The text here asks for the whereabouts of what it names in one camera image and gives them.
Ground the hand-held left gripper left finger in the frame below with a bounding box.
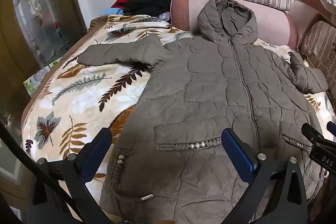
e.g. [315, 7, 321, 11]
[28, 127, 116, 224]

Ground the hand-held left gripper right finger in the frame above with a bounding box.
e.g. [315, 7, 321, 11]
[221, 128, 309, 224]

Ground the olive quilted hooded jacket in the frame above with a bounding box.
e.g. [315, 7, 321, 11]
[77, 0, 330, 224]

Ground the cream leaf print blanket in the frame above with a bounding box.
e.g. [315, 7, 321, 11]
[21, 14, 336, 224]

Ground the small striped floral cushion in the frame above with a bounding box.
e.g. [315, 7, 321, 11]
[298, 21, 336, 106]

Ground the green patterned mat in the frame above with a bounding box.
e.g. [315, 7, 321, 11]
[24, 61, 66, 93]

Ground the pink bolster cushion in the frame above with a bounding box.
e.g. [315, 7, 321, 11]
[170, 0, 298, 47]

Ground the white cloth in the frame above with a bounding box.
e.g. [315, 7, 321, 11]
[314, 0, 336, 21]

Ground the light blue garment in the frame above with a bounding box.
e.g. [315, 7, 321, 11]
[101, 7, 124, 16]

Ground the wooden door with glass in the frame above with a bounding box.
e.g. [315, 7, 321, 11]
[0, 0, 87, 214]

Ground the black garment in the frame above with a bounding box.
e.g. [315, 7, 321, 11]
[123, 0, 176, 17]

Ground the thick black cable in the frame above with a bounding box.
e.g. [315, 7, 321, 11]
[0, 112, 40, 174]

